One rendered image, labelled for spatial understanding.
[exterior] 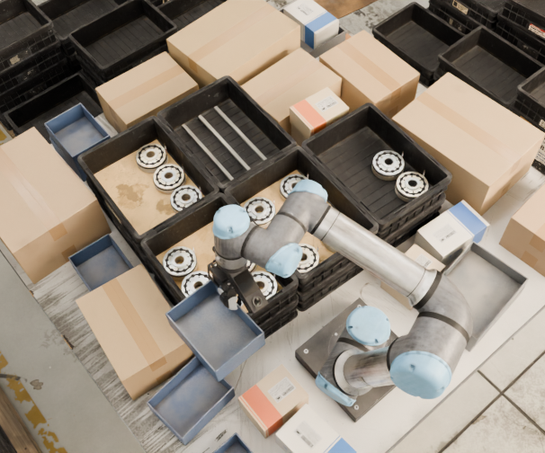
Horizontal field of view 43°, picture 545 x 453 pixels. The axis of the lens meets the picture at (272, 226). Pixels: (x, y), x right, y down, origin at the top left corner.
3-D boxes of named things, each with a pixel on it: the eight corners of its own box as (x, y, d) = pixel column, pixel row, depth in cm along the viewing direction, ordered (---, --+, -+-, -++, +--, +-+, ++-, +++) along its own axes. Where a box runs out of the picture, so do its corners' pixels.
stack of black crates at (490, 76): (531, 123, 323) (553, 71, 294) (488, 156, 313) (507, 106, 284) (466, 77, 340) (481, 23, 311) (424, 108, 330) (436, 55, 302)
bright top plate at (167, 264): (202, 262, 206) (202, 261, 206) (176, 282, 203) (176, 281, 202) (183, 241, 210) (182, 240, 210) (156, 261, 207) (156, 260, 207)
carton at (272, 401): (282, 372, 203) (281, 363, 197) (308, 404, 198) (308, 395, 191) (239, 406, 198) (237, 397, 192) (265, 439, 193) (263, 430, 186)
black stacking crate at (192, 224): (299, 300, 203) (299, 282, 194) (218, 357, 195) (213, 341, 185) (225, 212, 221) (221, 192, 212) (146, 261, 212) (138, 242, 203)
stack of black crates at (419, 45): (466, 77, 340) (476, 42, 321) (424, 108, 330) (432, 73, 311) (407, 36, 357) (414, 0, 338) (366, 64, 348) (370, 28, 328)
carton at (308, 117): (326, 102, 240) (327, 86, 234) (347, 122, 235) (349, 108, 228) (290, 122, 236) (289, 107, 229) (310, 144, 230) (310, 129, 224)
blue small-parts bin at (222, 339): (265, 343, 169) (263, 332, 163) (218, 382, 164) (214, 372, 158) (216, 289, 178) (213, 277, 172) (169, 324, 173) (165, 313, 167)
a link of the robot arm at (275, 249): (312, 227, 141) (266, 205, 144) (285, 270, 136) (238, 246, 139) (311, 245, 148) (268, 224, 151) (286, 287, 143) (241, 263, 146)
